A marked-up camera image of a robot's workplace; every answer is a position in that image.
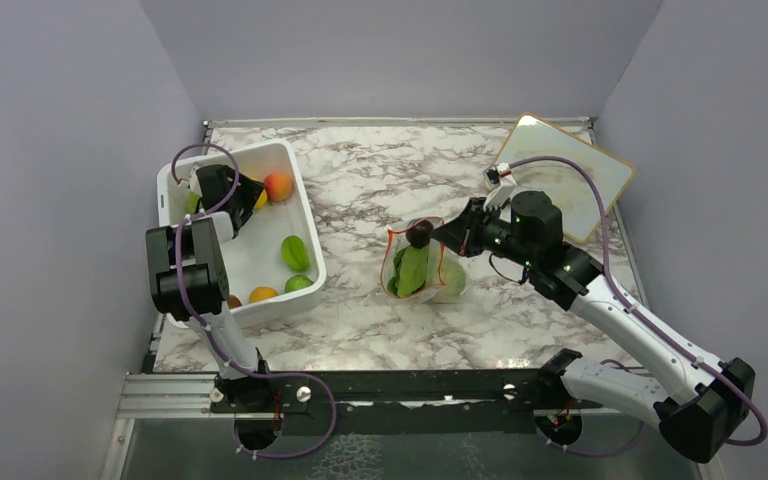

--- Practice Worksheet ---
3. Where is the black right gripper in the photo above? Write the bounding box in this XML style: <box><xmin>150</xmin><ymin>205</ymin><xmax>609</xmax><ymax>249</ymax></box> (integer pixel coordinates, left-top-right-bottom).
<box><xmin>431</xmin><ymin>197</ymin><xmax>537</xmax><ymax>268</ymax></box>

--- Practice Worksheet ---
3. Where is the dark brown avocado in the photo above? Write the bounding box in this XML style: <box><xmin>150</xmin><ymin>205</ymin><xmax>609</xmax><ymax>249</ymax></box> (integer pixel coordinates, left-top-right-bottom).
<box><xmin>405</xmin><ymin>219</ymin><xmax>435</xmax><ymax>249</ymax></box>

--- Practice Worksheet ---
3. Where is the green cabbage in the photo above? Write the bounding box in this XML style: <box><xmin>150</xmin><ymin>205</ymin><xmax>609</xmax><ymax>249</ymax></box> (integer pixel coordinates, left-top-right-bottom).
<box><xmin>185</xmin><ymin>192</ymin><xmax>201</xmax><ymax>215</ymax></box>
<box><xmin>431</xmin><ymin>258</ymin><xmax>468</xmax><ymax>303</ymax></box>

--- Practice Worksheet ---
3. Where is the clear zip bag orange zipper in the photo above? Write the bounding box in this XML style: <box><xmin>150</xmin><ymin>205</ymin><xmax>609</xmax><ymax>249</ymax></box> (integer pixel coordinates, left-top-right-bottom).
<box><xmin>379</xmin><ymin>216</ymin><xmax>470</xmax><ymax>304</ymax></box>

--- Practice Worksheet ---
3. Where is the green leafy vegetable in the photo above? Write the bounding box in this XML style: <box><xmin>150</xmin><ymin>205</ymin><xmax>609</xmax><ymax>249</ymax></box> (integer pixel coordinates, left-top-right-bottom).
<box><xmin>386</xmin><ymin>246</ymin><xmax>429</xmax><ymax>298</ymax></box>

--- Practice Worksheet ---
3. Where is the yellow bell pepper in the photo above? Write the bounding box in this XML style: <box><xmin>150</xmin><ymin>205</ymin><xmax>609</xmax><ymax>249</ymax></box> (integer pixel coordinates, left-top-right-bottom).
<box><xmin>253</xmin><ymin>190</ymin><xmax>269</xmax><ymax>210</ymax></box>

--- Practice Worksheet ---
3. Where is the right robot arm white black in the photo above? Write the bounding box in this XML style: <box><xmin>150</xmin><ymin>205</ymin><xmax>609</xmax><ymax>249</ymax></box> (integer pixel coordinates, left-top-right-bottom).
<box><xmin>431</xmin><ymin>191</ymin><xmax>755</xmax><ymax>463</ymax></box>

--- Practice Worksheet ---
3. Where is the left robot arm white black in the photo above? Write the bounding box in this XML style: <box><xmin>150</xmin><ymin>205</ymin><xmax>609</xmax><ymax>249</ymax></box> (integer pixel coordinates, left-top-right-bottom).
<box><xmin>145</xmin><ymin>165</ymin><xmax>275</xmax><ymax>411</ymax></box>

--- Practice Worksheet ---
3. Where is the orange peach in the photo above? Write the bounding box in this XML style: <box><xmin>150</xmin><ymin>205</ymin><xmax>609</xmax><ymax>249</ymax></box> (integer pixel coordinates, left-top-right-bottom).
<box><xmin>264</xmin><ymin>172</ymin><xmax>295</xmax><ymax>204</ymax></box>

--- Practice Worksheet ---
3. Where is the white plastic bin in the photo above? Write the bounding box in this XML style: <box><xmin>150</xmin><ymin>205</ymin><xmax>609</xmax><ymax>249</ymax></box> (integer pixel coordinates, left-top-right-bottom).
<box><xmin>156</xmin><ymin>139</ymin><xmax>328</xmax><ymax>331</ymax></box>

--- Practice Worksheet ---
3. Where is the small orange fruit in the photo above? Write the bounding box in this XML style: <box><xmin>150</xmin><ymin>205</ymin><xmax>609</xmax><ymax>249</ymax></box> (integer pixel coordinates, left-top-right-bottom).
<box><xmin>248</xmin><ymin>286</ymin><xmax>280</xmax><ymax>304</ymax></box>

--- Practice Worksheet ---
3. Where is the brown round fruit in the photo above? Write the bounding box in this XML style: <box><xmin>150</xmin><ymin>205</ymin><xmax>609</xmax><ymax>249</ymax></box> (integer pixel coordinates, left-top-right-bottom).
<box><xmin>227</xmin><ymin>295</ymin><xmax>243</xmax><ymax>309</ymax></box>

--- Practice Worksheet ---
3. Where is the green lime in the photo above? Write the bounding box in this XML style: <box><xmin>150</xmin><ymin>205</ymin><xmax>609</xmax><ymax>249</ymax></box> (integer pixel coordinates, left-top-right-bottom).
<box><xmin>284</xmin><ymin>274</ymin><xmax>314</xmax><ymax>294</ymax></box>

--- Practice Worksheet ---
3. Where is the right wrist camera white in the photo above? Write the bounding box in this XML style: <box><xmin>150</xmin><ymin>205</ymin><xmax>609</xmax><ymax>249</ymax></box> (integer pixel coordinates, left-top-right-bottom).
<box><xmin>483</xmin><ymin>163</ymin><xmax>517</xmax><ymax>212</ymax></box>

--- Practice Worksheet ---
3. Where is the whiteboard with wooden frame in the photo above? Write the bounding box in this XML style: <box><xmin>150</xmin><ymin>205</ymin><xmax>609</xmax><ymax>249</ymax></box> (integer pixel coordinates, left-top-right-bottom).
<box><xmin>495</xmin><ymin>113</ymin><xmax>636</xmax><ymax>243</ymax></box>

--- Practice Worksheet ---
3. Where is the black mounting rail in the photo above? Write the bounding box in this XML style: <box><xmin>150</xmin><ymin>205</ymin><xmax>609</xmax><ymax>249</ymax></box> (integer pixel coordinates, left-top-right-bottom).
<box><xmin>209</xmin><ymin>368</ymin><xmax>597</xmax><ymax>437</ymax></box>

